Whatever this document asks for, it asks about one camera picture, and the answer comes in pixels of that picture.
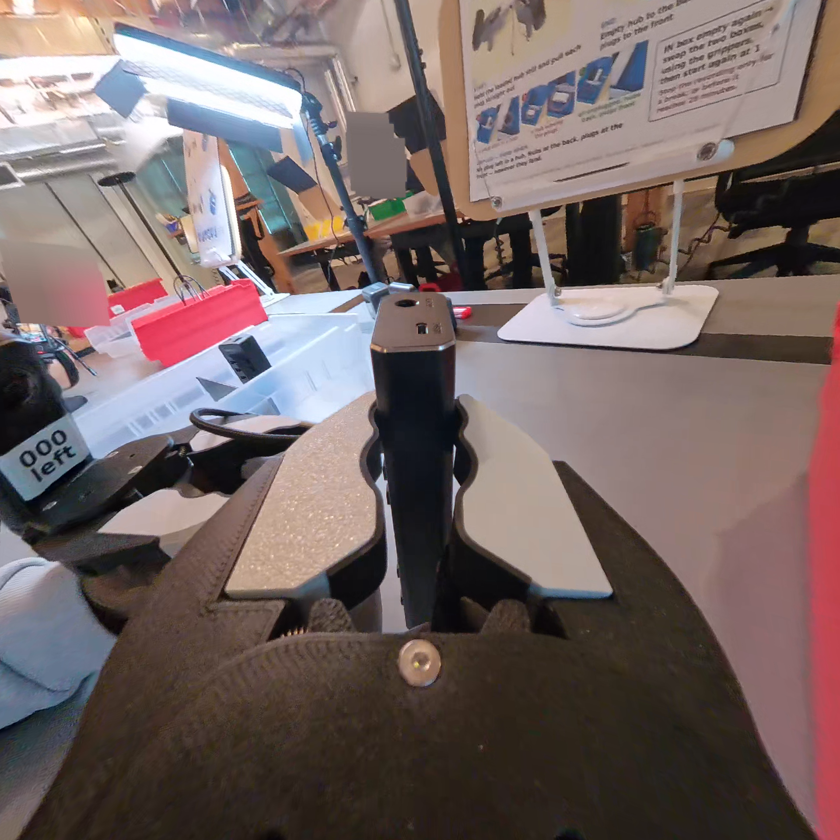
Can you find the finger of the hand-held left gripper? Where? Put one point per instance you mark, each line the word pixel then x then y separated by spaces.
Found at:
pixel 164 515
pixel 262 425

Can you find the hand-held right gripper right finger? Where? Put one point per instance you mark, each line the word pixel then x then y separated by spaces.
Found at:
pixel 525 518

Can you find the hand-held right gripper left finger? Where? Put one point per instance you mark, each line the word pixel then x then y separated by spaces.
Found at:
pixel 308 512

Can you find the black USB hub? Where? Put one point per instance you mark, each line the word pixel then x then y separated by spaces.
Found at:
pixel 244 358
pixel 413 394

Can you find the red plastic bin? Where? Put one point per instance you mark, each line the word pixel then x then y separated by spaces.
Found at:
pixel 197 321
pixel 827 558
pixel 134 295

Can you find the person's left forearm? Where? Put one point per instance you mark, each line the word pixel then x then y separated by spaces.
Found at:
pixel 39 630

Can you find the yellow plastic bin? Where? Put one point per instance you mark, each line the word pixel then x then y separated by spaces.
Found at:
pixel 321 231

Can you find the white poster stand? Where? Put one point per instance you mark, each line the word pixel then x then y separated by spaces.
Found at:
pixel 623 328

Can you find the wooden desk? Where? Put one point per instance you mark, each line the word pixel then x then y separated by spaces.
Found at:
pixel 394 229

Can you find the black light stand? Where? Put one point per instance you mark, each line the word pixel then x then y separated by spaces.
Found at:
pixel 341 190

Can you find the green plastic bin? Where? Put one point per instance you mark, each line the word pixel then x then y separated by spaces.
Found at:
pixel 387 208

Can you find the black floor lamp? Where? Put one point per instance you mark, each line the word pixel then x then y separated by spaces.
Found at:
pixel 117 177
pixel 427 124

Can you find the LED light panel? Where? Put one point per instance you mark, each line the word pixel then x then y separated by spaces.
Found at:
pixel 210 79

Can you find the wooden poster board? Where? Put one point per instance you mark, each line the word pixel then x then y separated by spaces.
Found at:
pixel 663 172

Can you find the black office chair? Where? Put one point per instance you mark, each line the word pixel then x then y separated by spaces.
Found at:
pixel 774 197

